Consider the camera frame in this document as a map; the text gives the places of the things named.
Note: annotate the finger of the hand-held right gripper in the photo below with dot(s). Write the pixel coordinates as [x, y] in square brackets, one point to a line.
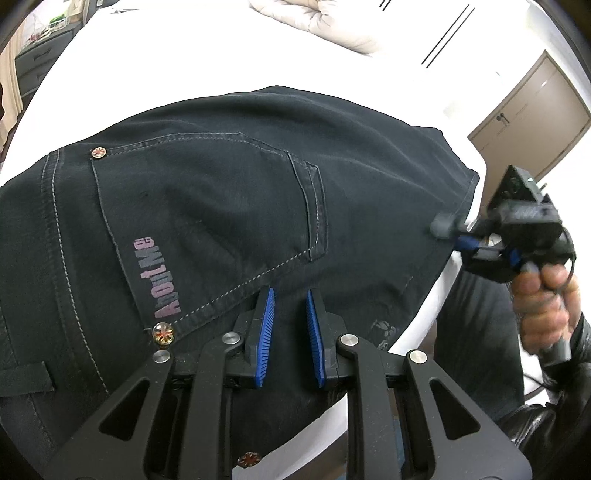
[443, 226]
[485, 263]

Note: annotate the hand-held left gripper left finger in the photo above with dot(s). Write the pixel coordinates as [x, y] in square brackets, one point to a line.
[265, 337]

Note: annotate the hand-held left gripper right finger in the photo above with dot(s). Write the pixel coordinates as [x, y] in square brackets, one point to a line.
[316, 337]

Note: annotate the black jeans pants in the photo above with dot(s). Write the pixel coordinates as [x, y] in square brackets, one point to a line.
[207, 207]

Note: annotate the person's right forearm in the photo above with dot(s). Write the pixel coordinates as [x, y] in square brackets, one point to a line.
[545, 424]

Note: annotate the person's right hand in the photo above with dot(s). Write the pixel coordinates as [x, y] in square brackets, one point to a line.
[535, 314]

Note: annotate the person's legs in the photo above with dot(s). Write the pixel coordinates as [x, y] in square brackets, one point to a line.
[480, 346]

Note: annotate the brown door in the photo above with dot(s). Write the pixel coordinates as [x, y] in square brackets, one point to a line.
[531, 110]

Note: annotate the white wardrobe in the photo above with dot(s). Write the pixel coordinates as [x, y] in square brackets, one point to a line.
[461, 60]

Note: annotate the beige folded duvet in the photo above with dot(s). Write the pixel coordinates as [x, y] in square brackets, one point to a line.
[314, 18]

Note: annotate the bed with white sheet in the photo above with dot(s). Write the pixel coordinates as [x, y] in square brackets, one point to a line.
[231, 46]

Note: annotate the grey nightstand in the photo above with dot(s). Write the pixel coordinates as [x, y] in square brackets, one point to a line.
[37, 57]

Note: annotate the beige curtain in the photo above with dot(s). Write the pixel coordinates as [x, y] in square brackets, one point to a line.
[9, 78]

